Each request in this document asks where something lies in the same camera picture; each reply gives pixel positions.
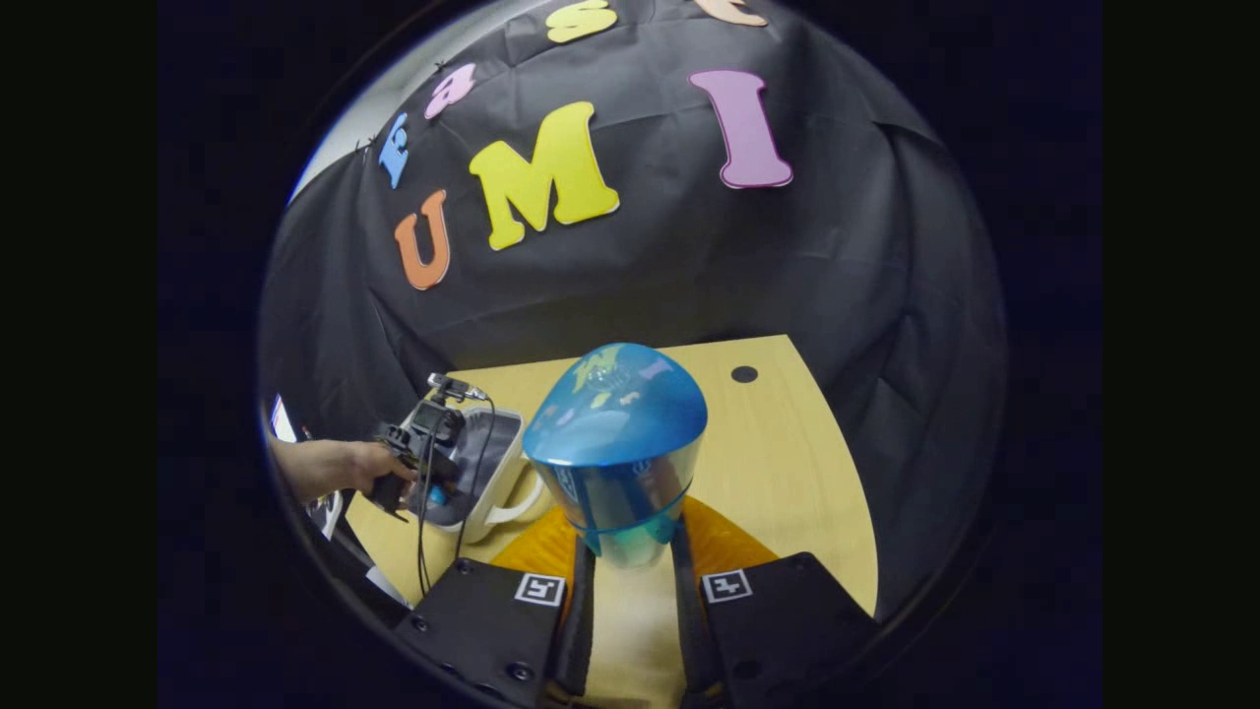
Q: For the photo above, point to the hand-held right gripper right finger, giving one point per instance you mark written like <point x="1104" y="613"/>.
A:
<point x="689" y="640"/>

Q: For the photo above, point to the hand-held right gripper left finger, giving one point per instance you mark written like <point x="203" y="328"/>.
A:
<point x="581" y="630"/>

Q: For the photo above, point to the black table grommet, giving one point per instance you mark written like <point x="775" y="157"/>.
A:
<point x="744" y="374"/>

